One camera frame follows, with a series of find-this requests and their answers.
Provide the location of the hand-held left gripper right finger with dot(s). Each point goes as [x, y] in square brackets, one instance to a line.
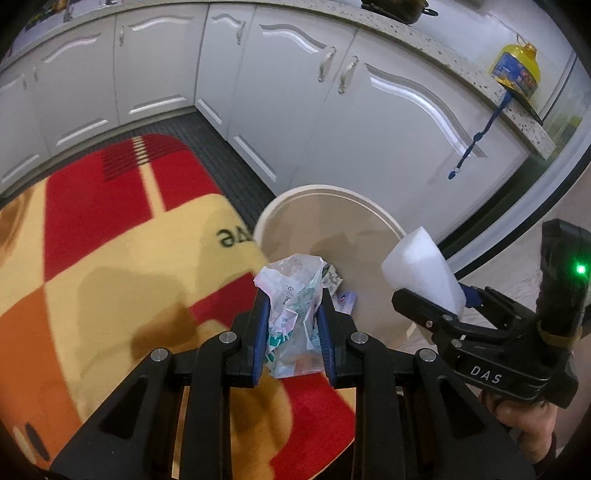
[327, 341]

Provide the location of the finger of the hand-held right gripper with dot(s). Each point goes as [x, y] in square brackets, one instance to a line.
[503, 309]
[425, 314]

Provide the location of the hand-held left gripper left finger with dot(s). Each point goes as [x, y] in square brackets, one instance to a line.
[259, 341]

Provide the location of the clear plastic bag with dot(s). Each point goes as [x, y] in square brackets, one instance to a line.
[291, 318]

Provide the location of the white blue carton box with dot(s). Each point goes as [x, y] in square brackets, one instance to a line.
[346, 301]

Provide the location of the white foam block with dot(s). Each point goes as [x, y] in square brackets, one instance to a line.
[422, 267]

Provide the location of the beige round bin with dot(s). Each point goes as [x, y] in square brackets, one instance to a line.
[323, 217]

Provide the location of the person's right hand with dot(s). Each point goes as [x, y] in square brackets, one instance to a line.
[528, 424]

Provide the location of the red yellow printed blanket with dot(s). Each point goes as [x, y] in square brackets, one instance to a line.
[115, 240]

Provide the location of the dark ribbed floor mat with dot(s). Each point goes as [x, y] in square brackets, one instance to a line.
[221, 152]

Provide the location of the yellow oil jug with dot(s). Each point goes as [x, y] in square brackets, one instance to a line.
[516, 69]

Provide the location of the white lower kitchen cabinets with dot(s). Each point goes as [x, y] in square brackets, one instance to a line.
[286, 92]

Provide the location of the brass lidded pot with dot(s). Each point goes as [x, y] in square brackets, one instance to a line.
[397, 9]

